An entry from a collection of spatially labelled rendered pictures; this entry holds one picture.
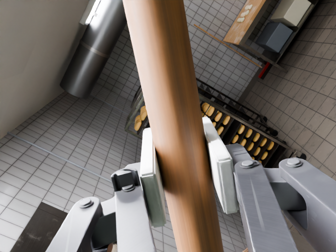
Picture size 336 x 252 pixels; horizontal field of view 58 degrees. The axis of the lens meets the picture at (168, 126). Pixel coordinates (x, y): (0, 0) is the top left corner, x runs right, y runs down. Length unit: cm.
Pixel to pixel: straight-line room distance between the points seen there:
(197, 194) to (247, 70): 528
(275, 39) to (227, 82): 114
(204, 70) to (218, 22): 80
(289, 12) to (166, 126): 470
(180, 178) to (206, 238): 4
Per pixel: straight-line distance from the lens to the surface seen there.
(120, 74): 524
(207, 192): 18
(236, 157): 16
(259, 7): 454
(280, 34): 481
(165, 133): 16
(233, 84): 542
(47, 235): 195
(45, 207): 212
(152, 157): 16
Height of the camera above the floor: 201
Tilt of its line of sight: 11 degrees down
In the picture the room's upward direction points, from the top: 62 degrees counter-clockwise
